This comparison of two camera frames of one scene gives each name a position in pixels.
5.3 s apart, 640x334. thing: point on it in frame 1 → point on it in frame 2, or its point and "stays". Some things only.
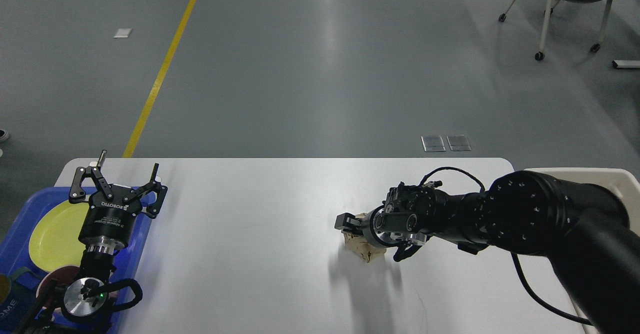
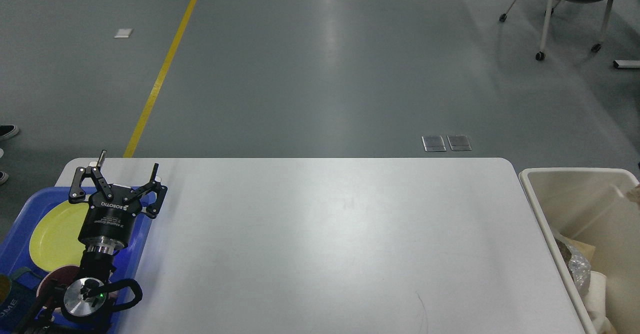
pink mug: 60,276 stays
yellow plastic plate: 54,242 stays
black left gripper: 106,224 stays
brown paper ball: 357,243 → 634,195
